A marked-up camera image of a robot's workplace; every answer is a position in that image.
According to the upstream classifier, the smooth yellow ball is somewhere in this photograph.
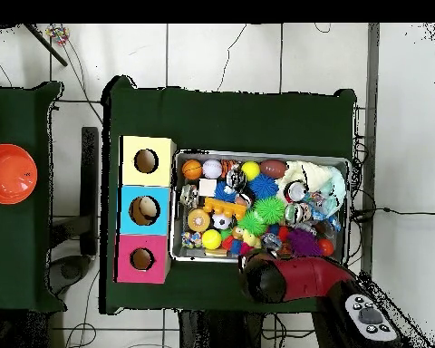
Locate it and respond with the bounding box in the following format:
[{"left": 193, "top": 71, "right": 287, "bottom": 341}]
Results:
[{"left": 240, "top": 160, "right": 262, "bottom": 181}]

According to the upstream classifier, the purple spiky ball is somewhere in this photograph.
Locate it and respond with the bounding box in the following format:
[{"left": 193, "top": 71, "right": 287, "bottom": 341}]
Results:
[{"left": 286, "top": 227, "right": 324, "bottom": 257}]

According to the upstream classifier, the wooden box with three holes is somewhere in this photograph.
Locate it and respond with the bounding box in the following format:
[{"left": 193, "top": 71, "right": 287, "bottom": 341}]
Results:
[{"left": 113, "top": 135, "right": 178, "bottom": 285}]

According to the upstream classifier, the orange toy basketball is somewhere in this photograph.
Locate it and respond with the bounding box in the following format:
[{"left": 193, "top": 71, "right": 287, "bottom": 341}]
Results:
[{"left": 181, "top": 159, "right": 204, "bottom": 181}]

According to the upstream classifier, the silver mesh bin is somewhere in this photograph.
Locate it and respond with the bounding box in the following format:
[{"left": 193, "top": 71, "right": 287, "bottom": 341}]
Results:
[{"left": 169, "top": 149, "right": 352, "bottom": 267}]

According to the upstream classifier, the yellow tennis ball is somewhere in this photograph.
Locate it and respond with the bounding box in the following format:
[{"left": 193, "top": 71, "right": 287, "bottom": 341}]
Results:
[{"left": 201, "top": 228, "right": 223, "bottom": 251}]

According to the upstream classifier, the white toy baseball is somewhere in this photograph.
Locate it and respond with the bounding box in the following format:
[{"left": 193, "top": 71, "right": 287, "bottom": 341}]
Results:
[{"left": 201, "top": 159, "right": 224, "bottom": 180}]

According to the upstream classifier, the brown toy football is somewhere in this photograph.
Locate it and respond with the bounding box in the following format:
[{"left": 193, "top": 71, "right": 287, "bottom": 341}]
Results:
[{"left": 258, "top": 159, "right": 288, "bottom": 179}]

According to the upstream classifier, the orange plastic bowl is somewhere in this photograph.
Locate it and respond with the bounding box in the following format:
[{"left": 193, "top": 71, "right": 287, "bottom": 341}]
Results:
[{"left": 0, "top": 143, "right": 38, "bottom": 206}]

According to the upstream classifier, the black rod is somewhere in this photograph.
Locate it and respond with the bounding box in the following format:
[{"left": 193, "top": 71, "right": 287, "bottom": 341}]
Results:
[{"left": 23, "top": 23, "right": 69, "bottom": 67}]

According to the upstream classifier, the grey floor cable cover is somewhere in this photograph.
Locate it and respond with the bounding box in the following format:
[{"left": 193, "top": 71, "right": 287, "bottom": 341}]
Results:
[{"left": 359, "top": 23, "right": 381, "bottom": 276}]

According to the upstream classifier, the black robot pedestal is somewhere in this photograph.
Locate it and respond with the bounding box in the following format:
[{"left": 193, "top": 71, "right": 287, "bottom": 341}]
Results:
[{"left": 177, "top": 309, "right": 264, "bottom": 348}]

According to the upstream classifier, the blue koosh ball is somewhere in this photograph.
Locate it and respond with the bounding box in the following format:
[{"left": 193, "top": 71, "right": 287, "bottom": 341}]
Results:
[{"left": 246, "top": 172, "right": 280, "bottom": 201}]

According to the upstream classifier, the small orange-red ball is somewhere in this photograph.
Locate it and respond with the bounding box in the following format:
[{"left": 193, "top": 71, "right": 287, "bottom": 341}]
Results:
[{"left": 317, "top": 237, "right": 335, "bottom": 257}]

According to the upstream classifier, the dark green tablecloth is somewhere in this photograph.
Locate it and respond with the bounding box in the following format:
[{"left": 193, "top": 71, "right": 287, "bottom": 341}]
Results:
[
  {"left": 0, "top": 81, "right": 67, "bottom": 314},
  {"left": 99, "top": 74, "right": 358, "bottom": 315}
]

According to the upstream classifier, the colourful rope toy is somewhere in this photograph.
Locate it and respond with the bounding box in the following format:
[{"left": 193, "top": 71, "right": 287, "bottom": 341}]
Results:
[{"left": 44, "top": 24, "right": 71, "bottom": 46}]

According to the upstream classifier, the black cable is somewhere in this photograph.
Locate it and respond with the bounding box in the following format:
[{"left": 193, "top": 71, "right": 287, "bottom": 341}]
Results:
[{"left": 350, "top": 206, "right": 435, "bottom": 223}]

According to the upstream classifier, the orange toy building block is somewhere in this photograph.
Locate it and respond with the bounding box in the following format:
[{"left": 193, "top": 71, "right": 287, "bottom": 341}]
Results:
[{"left": 202, "top": 196, "right": 248, "bottom": 221}]

